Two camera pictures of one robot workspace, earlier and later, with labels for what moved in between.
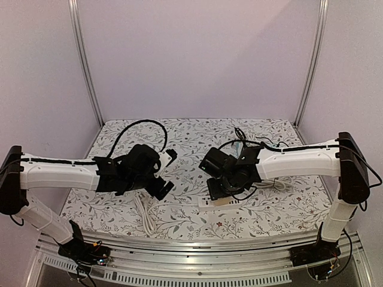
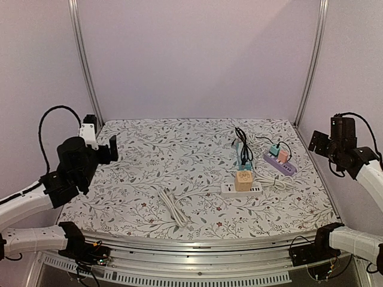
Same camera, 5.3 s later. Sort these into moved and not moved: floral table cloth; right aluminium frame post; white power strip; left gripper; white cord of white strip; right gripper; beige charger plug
Moved: right gripper; beige charger plug; left gripper; white power strip; white cord of white strip
Not moved: floral table cloth; right aluminium frame post
